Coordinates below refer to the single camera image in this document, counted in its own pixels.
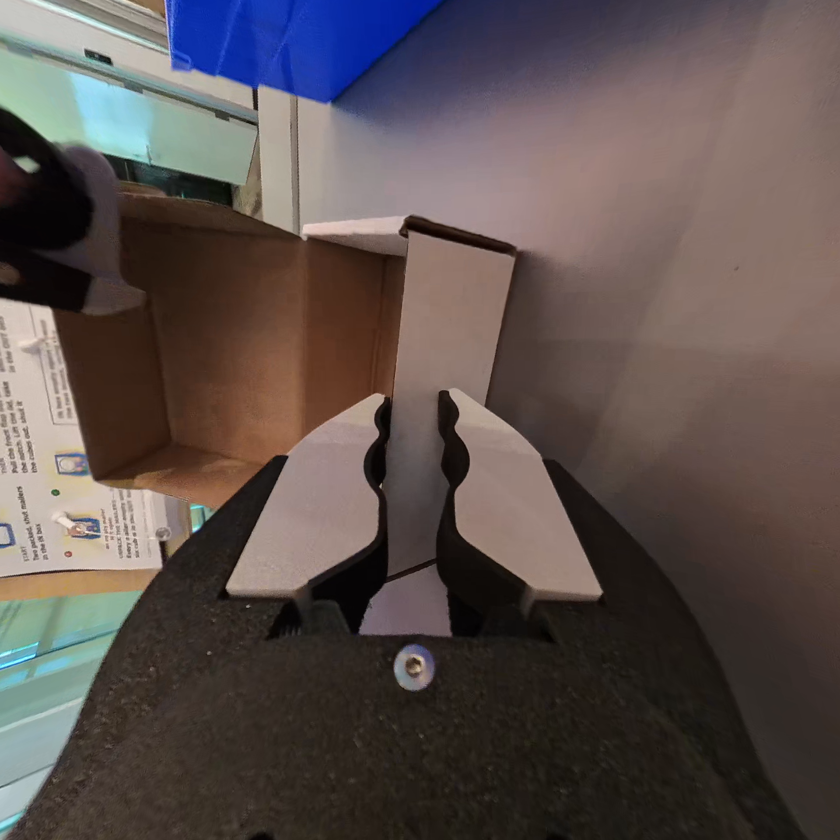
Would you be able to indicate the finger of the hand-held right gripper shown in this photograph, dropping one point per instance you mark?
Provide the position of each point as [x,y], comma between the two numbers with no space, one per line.
[98,216]
[111,298]

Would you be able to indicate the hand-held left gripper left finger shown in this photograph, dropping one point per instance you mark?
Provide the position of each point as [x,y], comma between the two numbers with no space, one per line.
[308,525]

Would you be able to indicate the printed instruction sheet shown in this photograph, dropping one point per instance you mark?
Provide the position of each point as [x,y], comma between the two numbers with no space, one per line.
[39,459]

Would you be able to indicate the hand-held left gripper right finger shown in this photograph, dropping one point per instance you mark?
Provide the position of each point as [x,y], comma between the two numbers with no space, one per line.
[525,525]

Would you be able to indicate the white cardboard mailer box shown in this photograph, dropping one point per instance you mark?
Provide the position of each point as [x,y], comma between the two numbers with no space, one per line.
[453,328]

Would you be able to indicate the blue plastic bin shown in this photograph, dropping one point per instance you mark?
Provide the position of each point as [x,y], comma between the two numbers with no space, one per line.
[295,46]

